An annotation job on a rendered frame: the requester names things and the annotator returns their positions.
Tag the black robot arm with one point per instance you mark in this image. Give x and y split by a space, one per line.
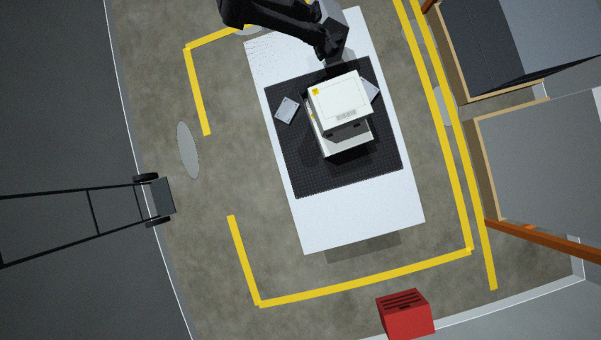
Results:
277 16

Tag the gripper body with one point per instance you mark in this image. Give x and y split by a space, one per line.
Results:
320 53

